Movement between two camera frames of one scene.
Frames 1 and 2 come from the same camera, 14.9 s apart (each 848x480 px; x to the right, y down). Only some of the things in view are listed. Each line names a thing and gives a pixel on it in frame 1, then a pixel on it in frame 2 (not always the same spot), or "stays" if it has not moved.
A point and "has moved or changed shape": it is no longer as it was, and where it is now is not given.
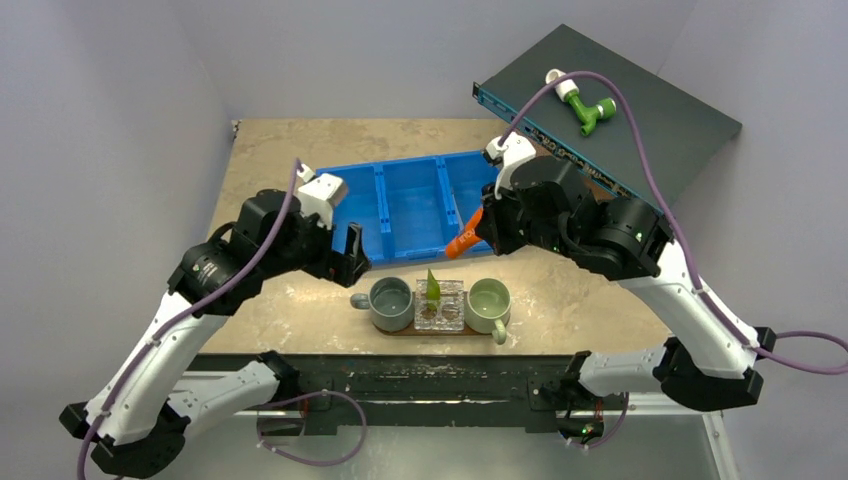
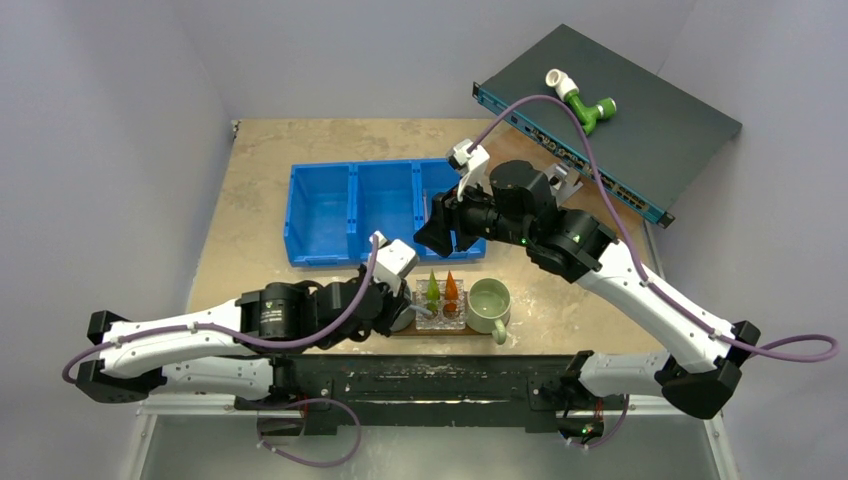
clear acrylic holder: (450, 313) stays
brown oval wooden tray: (416, 332) stays
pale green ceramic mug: (487, 308) stays
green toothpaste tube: (433, 291) stays
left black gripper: (341, 268) -> (395, 304)
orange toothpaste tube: (468, 237) has moved or changed shape
